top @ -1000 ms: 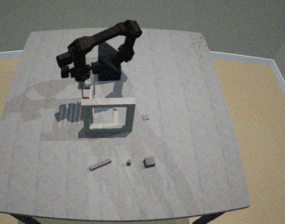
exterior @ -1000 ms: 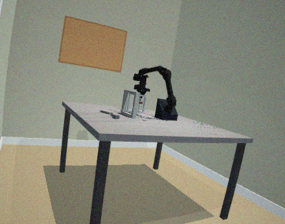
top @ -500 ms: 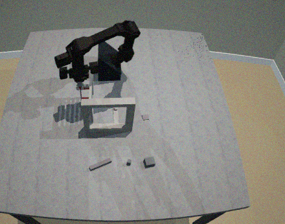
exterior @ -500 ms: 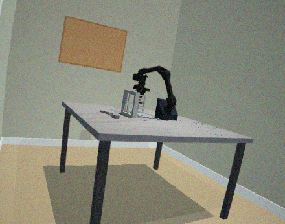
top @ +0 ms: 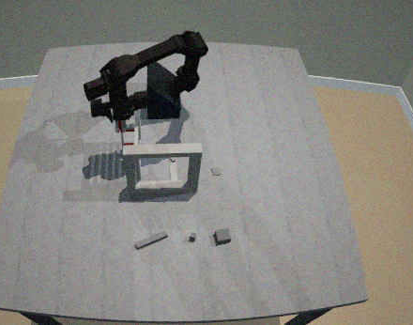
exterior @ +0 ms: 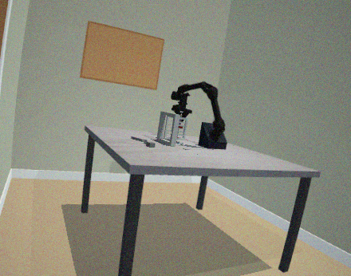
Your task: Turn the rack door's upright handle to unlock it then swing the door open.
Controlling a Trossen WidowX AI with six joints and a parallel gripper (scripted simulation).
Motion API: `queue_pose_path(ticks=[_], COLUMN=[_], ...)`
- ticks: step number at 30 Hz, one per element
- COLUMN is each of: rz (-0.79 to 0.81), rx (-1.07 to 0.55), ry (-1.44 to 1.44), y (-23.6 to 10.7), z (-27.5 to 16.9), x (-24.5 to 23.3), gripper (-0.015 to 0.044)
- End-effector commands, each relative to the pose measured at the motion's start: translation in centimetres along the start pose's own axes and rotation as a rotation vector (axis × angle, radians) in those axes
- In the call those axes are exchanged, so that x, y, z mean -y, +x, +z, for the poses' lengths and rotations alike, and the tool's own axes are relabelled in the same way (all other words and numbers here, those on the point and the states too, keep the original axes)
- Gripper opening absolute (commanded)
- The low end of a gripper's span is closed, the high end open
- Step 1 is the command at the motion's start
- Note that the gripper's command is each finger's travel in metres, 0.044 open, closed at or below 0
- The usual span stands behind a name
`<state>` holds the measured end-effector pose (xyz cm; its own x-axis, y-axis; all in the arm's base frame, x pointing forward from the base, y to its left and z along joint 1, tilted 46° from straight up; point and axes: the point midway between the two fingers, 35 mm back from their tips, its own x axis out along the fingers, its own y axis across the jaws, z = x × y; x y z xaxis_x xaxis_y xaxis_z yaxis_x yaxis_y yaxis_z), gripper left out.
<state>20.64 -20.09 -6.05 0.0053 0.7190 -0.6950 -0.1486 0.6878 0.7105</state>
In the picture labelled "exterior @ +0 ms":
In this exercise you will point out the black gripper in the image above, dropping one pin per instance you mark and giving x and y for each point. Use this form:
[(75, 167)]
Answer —
[(184, 112)]

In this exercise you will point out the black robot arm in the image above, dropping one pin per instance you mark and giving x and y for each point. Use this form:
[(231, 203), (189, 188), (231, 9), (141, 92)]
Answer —
[(212, 93)]

